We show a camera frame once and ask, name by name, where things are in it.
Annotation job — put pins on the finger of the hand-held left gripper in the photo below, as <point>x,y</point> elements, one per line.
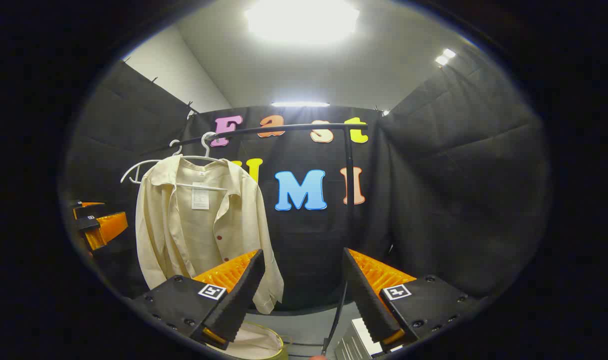
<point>86,205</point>
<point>106,229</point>

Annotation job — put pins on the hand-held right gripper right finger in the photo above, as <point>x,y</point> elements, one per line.
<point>366,300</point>

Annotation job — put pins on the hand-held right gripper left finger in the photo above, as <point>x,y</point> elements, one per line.
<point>243,295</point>

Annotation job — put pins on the yellow-green rimmed laundry hamper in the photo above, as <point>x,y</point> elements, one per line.
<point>253,345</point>

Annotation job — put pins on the cream button shirt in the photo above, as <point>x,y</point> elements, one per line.
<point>163,235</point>

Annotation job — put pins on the white plastic hanger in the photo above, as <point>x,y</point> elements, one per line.
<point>204,150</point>
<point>132,169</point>

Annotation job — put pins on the black metal clothes rack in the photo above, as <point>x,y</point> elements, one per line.
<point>304,127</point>

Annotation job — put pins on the black backdrop cloth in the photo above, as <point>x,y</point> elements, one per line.
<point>434,200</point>

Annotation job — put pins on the long ceiling light strip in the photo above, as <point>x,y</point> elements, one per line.
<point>300,104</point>

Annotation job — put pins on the small ceiling light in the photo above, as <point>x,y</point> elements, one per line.
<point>445,57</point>

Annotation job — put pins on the large ceiling light panel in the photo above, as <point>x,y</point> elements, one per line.
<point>301,20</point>

